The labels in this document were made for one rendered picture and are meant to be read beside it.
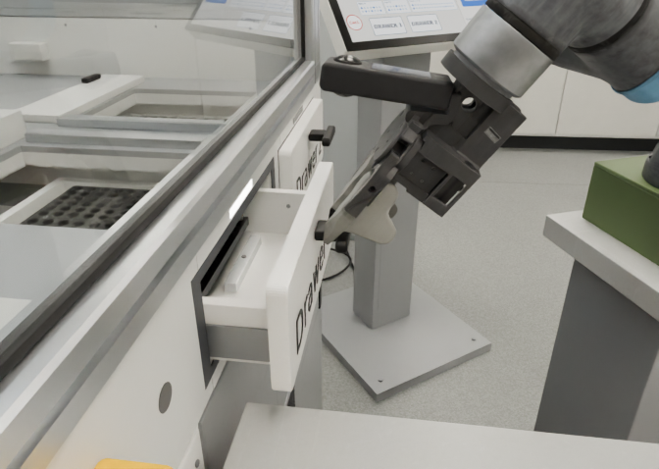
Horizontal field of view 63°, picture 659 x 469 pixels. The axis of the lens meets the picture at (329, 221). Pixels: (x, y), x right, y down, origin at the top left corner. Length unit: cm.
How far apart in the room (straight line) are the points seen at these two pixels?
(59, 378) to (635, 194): 80
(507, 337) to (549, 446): 140
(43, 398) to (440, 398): 146
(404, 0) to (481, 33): 98
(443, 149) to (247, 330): 23
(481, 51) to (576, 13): 7
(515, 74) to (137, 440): 38
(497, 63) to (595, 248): 50
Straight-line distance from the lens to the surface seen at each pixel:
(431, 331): 185
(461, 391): 171
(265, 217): 69
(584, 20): 48
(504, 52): 46
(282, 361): 47
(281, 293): 43
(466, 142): 50
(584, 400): 109
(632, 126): 390
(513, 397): 173
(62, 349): 30
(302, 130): 80
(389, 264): 172
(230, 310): 47
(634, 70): 54
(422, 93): 48
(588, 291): 100
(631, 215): 92
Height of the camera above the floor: 116
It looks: 27 degrees down
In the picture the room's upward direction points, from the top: straight up
